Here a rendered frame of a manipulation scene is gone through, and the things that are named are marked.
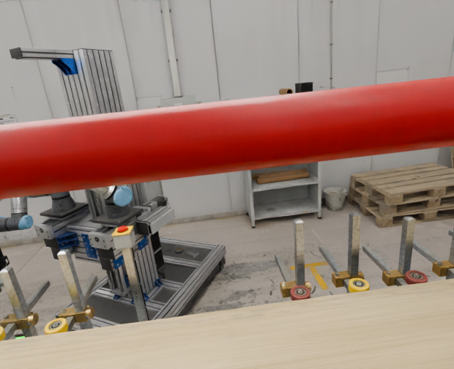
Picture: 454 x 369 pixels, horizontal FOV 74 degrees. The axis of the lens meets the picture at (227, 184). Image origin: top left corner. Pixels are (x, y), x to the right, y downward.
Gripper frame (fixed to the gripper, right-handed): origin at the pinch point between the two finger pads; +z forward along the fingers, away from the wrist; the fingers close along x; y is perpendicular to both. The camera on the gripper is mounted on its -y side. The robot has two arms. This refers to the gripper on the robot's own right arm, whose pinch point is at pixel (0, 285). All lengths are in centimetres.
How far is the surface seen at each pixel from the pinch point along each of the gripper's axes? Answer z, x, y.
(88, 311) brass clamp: -4, -58, -32
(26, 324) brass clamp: -1.7, -31.2, -32.9
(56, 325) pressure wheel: -10, -51, -44
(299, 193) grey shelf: 70, -239, 236
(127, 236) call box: -40, -82, -32
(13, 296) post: -16.0, -29.3, -31.4
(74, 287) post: -17, -55, -31
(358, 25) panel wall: -136, -311, 250
